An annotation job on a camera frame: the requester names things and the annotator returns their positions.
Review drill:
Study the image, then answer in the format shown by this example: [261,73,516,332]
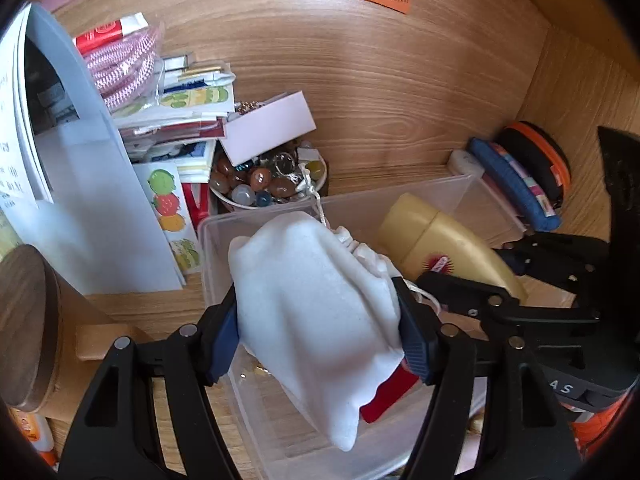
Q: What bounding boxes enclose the packet of pink braided cable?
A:
[74,12,167,112]

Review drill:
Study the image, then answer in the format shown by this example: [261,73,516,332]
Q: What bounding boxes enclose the dark wooden lid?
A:
[0,244,64,412]

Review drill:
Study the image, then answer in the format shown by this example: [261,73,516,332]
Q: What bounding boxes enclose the yellow sunscreen tube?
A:
[377,193,529,304]

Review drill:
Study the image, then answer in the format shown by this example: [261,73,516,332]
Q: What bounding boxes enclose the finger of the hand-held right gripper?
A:
[499,237,612,307]
[416,272,602,342]

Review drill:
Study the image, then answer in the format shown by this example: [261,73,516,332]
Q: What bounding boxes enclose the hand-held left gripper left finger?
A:
[57,284,242,480]

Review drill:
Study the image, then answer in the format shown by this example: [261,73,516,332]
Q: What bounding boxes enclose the wooden desktop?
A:
[45,160,618,480]

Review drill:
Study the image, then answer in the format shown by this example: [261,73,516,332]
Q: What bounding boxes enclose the black orange round case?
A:
[495,121,572,209]

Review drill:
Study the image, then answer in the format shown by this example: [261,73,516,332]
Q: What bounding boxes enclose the paper cup of beads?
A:
[208,146,330,214]

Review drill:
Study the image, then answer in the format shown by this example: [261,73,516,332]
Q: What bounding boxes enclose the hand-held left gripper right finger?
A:
[391,277,584,480]

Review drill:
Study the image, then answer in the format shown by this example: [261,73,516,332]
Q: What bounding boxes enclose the white drawstring pouch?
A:
[227,180,442,452]

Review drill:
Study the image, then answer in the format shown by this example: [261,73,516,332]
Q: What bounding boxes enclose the white eraser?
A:
[446,149,486,179]

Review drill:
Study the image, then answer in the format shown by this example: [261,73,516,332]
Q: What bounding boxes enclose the tan cardboard tube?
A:
[44,280,162,422]

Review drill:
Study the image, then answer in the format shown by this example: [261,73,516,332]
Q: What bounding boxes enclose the blue pencil pouch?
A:
[467,136,564,233]

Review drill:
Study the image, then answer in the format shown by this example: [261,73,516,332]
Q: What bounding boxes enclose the orange label bottle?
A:
[9,406,57,467]

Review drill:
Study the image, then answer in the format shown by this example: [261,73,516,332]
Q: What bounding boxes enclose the clear plastic container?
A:
[196,174,532,480]

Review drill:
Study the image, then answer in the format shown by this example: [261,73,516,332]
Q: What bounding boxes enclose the silver foil packet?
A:
[187,61,236,87]

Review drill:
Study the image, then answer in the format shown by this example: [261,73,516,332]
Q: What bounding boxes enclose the green cartoon sticker sheet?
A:
[159,81,236,112]

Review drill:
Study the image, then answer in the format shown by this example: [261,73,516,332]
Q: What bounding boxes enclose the white paper folder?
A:
[0,2,184,296]

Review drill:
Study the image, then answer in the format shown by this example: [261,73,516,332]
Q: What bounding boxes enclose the red flat packet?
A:
[360,366,421,424]

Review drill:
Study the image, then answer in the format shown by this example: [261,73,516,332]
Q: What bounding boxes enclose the pale pink card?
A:
[220,91,317,167]

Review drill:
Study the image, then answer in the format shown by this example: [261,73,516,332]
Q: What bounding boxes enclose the fruit sticker strip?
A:
[134,160,204,277]

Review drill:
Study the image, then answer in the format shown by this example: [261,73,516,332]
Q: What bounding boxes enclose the stack of printed packets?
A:
[114,109,227,184]

